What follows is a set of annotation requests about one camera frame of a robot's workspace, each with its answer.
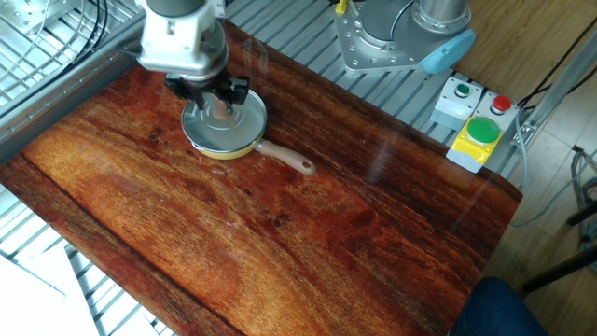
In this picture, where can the glass lid with wooden knob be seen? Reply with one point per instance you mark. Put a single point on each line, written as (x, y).
(224, 130)

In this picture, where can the silver perforated mounting plate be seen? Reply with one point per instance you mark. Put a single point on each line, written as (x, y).
(28, 14)

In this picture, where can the aluminium bar beside button boxes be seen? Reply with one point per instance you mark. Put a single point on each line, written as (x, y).
(555, 88)

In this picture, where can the person's leg in blue trousers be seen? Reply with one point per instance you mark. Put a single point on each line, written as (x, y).
(494, 308)

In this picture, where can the white paper sheet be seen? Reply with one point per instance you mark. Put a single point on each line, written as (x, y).
(79, 298)
(23, 303)

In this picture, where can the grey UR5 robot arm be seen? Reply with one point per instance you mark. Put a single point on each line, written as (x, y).
(387, 18)

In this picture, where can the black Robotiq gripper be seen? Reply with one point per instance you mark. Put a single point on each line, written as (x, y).
(205, 86)

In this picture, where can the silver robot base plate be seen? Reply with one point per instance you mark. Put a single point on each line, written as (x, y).
(373, 56)

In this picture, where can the grey aluminium table rail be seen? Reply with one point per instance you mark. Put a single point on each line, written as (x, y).
(56, 98)

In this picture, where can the grey box small green button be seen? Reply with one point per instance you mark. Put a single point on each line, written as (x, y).
(454, 105)

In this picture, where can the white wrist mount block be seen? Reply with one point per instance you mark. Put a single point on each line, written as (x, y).
(177, 42)

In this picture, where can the yellow box big green button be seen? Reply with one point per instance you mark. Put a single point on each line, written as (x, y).
(476, 140)

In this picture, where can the wood-grain table mat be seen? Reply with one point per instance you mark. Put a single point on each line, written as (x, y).
(233, 233)

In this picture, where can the grey box red button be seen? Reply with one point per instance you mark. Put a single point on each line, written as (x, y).
(499, 109)

